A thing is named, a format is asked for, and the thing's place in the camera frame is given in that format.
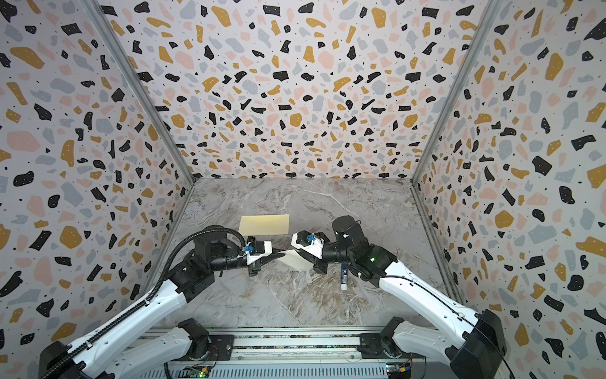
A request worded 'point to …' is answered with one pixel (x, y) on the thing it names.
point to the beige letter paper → (296, 259)
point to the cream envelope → (264, 225)
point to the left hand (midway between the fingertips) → (281, 248)
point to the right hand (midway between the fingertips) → (292, 249)
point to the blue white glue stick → (344, 276)
